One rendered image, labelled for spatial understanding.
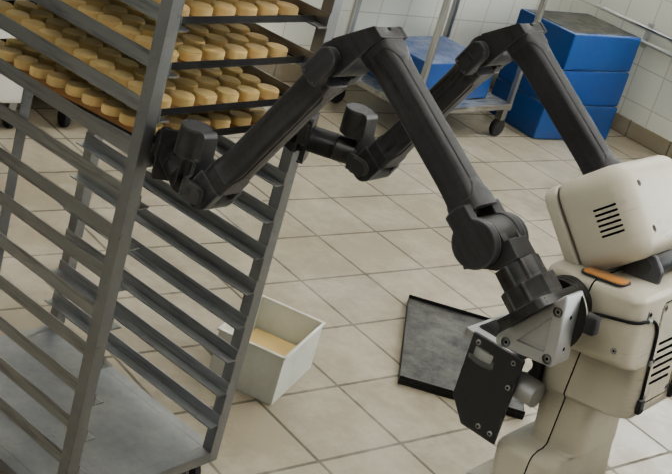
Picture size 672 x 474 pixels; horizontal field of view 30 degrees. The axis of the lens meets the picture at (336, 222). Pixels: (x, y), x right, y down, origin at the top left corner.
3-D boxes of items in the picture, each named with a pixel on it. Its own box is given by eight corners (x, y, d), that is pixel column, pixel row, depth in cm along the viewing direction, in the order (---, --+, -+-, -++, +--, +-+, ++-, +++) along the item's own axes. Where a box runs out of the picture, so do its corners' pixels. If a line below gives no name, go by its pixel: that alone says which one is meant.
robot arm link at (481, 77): (490, 57, 229) (523, 54, 237) (474, 33, 231) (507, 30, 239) (354, 188, 256) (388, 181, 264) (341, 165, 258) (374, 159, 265)
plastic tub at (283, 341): (249, 339, 386) (261, 294, 380) (312, 367, 380) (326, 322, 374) (204, 375, 359) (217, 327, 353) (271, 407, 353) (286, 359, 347)
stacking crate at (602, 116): (557, 112, 733) (569, 80, 726) (606, 140, 706) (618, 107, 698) (484, 109, 696) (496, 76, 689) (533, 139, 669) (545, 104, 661)
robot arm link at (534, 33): (508, 4, 225) (539, 2, 233) (458, 48, 234) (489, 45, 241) (636, 217, 215) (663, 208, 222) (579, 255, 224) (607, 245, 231)
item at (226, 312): (245, 328, 285) (248, 316, 284) (236, 330, 283) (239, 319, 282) (71, 206, 319) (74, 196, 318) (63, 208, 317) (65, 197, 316)
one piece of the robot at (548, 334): (568, 361, 186) (584, 290, 183) (551, 368, 182) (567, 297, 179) (511, 337, 192) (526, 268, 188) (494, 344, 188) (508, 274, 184)
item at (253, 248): (264, 258, 279) (267, 246, 278) (255, 260, 277) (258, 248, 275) (85, 142, 313) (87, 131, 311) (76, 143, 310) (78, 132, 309)
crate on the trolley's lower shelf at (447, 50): (432, 70, 669) (443, 35, 661) (486, 98, 647) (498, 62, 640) (363, 73, 628) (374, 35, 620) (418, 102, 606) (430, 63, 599)
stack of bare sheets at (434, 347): (522, 420, 386) (525, 412, 384) (397, 383, 385) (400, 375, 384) (516, 333, 441) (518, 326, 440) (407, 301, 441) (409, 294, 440)
